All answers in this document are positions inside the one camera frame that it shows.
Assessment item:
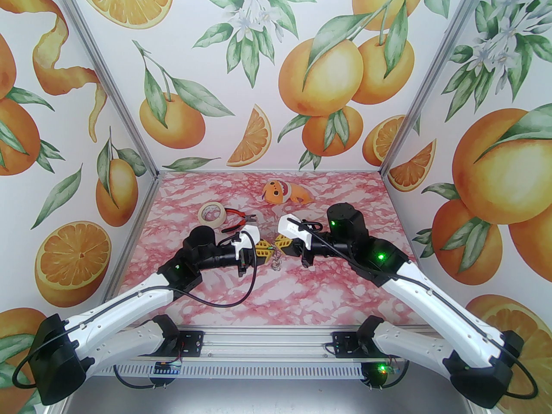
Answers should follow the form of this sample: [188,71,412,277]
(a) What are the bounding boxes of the beige masking tape roll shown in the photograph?
[198,203,226,227]

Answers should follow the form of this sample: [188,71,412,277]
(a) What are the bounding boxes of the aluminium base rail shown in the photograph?
[177,329,363,359]

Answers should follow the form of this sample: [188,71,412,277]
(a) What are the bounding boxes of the orange plush toy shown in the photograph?
[261,179,315,206]

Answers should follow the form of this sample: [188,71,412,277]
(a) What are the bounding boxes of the red handled pliers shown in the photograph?
[221,210,259,233]

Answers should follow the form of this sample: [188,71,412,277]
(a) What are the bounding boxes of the aluminium frame post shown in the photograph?
[55,0,161,180]
[45,397,74,414]
[377,0,492,178]

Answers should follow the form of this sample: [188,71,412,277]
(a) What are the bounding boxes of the white slotted cable duct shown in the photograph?
[86,362,367,379]

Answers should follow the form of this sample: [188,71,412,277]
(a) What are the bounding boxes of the thin black base cable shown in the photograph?
[113,358,171,391]

